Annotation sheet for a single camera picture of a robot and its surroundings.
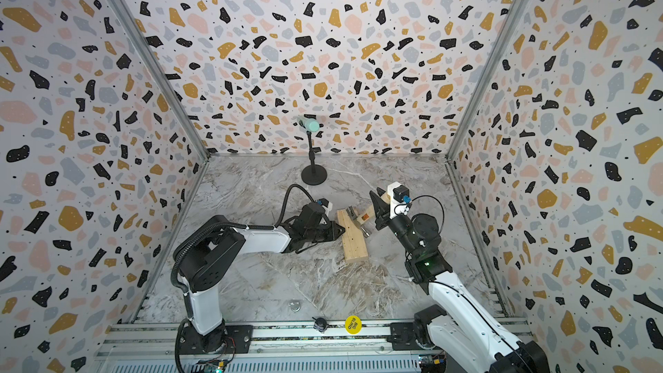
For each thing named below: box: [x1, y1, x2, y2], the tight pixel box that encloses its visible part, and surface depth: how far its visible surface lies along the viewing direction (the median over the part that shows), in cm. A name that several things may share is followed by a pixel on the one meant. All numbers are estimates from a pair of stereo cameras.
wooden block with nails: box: [336, 208, 368, 263], surface depth 92 cm
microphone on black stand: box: [296, 115, 328, 186], surface depth 115 cm
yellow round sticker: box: [344, 315, 362, 336], surface depth 78 cm
